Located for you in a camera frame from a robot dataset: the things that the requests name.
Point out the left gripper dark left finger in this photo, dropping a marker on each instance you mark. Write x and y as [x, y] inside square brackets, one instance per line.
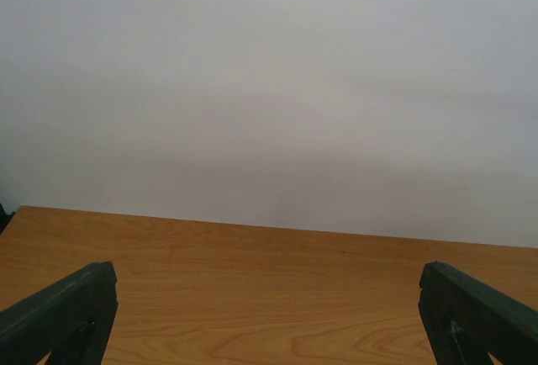
[68, 322]

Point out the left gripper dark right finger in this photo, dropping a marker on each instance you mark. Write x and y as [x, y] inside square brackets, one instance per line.
[468, 322]

